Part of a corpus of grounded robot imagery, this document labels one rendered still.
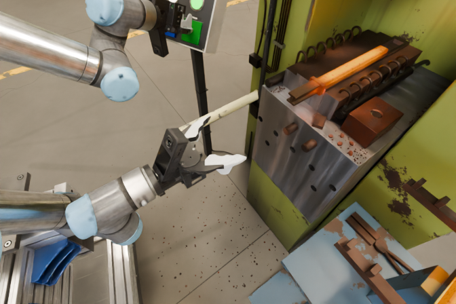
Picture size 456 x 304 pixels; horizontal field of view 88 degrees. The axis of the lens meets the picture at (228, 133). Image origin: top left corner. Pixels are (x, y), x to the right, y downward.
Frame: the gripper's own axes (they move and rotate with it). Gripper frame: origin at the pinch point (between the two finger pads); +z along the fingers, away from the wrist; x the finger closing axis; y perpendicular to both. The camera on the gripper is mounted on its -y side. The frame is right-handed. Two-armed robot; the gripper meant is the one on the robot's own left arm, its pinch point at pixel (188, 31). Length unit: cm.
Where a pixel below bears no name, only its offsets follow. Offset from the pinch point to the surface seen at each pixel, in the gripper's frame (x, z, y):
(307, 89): -44.7, -6.9, -4.3
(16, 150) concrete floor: 132, 4, -115
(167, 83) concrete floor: 84, 103, -58
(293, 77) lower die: -38.6, 2.9, -3.7
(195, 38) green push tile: -2.4, 1.2, -1.6
